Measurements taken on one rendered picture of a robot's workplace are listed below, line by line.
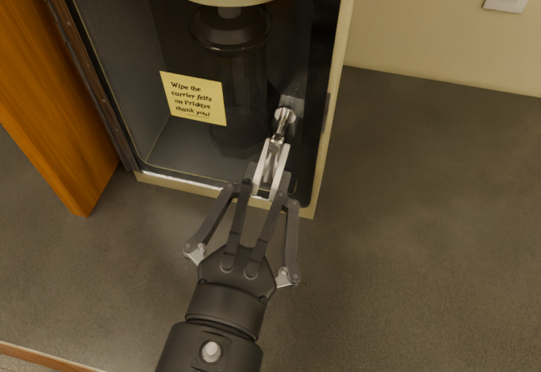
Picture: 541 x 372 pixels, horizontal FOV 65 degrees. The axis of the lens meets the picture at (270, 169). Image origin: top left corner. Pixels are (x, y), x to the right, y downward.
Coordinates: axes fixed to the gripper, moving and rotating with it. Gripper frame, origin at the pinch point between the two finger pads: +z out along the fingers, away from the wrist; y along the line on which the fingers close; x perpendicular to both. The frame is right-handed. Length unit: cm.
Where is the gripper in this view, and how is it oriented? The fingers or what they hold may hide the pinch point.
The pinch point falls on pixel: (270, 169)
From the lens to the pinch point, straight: 52.3
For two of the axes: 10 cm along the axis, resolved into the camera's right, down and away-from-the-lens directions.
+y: -9.6, -2.7, 0.4
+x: -1.2, 5.5, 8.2
